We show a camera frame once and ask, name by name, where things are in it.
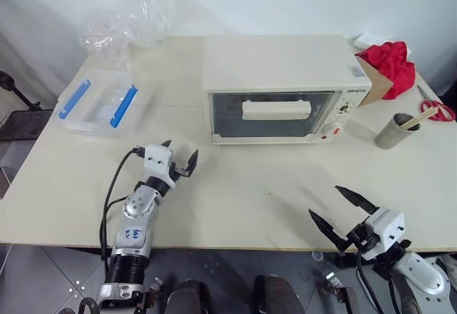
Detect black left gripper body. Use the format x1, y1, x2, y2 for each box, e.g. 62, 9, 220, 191
169, 161, 186, 181

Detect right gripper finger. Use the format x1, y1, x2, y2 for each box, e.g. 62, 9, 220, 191
334, 185, 379, 217
308, 208, 350, 253

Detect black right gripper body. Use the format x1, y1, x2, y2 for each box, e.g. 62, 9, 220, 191
344, 221, 380, 255

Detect white toaster oven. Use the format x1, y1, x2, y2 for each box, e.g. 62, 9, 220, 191
201, 34, 374, 147

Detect blue container clip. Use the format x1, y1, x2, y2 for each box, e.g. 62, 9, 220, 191
109, 84, 139, 129
58, 78, 91, 120

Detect grey metal cup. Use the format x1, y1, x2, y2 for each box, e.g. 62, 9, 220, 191
373, 112, 422, 150

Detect clear plastic storage container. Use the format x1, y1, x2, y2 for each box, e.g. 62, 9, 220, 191
53, 70, 141, 140

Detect dark rounded shape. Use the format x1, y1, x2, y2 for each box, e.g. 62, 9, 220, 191
252, 274, 298, 314
166, 279, 212, 314

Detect wooden chopstick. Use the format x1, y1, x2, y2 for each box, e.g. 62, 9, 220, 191
406, 108, 443, 130
402, 106, 441, 128

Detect brown cardboard piece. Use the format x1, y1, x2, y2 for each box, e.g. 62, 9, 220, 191
354, 54, 394, 108

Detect clear crumpled plastic bag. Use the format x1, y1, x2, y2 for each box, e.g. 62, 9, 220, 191
77, 0, 180, 66

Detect red cloth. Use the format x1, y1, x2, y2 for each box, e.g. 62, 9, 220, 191
356, 41, 417, 101

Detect black floor mat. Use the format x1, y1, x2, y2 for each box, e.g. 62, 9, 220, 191
0, 109, 55, 142

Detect black metal stand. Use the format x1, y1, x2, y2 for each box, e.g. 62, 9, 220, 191
0, 70, 43, 112

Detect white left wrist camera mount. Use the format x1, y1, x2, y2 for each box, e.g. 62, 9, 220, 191
143, 144, 177, 191

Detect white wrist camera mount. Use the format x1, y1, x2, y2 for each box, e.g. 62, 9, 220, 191
143, 144, 177, 191
361, 206, 406, 258

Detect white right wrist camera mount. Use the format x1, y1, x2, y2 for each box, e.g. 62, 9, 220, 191
361, 206, 406, 258

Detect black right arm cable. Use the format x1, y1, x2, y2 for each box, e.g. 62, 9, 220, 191
354, 249, 381, 314

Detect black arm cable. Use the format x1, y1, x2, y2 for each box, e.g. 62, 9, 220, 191
99, 146, 147, 262
354, 249, 381, 314

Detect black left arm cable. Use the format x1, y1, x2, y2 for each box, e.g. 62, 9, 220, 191
99, 146, 147, 262

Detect glass oven door with handle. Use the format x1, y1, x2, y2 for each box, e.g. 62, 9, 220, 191
208, 91, 344, 141

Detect red handled scissors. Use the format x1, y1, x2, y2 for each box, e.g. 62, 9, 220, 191
416, 84, 457, 123

